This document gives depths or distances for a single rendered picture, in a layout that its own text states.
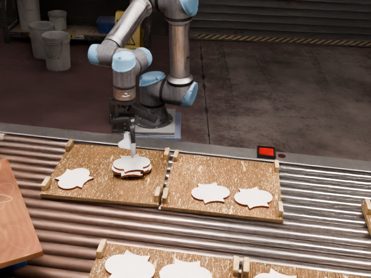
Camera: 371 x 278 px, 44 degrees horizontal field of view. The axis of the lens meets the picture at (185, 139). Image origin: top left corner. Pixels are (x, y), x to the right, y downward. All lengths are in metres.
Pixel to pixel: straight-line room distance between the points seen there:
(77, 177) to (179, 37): 0.70
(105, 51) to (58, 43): 3.51
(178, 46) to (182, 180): 0.57
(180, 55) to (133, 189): 0.63
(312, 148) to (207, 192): 2.43
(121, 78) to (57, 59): 3.71
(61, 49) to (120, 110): 3.61
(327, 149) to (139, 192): 2.59
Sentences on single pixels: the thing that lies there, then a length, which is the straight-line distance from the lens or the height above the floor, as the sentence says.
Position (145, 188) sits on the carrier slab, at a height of 0.94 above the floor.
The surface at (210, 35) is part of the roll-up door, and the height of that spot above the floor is 0.07.
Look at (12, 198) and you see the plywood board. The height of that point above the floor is 1.04.
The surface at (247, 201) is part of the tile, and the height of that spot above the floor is 0.95.
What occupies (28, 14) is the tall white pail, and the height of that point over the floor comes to 0.34.
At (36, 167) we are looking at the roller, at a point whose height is 0.92.
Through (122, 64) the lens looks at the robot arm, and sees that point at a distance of 1.52.
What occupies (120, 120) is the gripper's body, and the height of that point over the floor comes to 1.17.
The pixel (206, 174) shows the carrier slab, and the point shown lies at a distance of 1.75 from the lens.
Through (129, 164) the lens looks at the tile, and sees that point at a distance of 1.72.
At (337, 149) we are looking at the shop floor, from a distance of 4.04.
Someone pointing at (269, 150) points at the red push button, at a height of 0.93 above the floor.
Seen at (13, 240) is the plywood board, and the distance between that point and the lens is 1.34.
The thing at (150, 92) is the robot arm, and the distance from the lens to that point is 2.09.
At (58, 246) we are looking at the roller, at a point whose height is 0.92.
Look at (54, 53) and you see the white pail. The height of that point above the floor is 0.21.
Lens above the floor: 1.90
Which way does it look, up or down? 29 degrees down
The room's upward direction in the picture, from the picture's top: 3 degrees clockwise
